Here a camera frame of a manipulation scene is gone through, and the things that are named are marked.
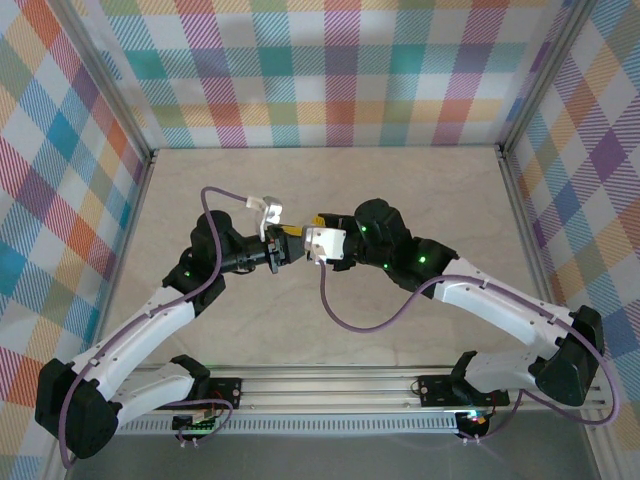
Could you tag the aluminium frame post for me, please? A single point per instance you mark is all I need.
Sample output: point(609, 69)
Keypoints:
point(107, 75)
point(541, 75)

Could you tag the control board red part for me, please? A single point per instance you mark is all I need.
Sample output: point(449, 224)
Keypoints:
point(475, 419)

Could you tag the control board green lights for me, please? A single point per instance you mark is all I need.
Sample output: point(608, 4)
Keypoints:
point(200, 426)

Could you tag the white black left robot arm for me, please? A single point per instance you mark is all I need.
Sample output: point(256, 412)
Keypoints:
point(145, 330)

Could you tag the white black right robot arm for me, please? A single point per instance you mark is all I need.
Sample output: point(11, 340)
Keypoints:
point(500, 305)

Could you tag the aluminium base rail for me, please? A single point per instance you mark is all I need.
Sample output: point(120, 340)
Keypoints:
point(325, 387)

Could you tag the aluminium table edge rail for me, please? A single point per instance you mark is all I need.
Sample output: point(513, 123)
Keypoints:
point(523, 225)
point(121, 260)

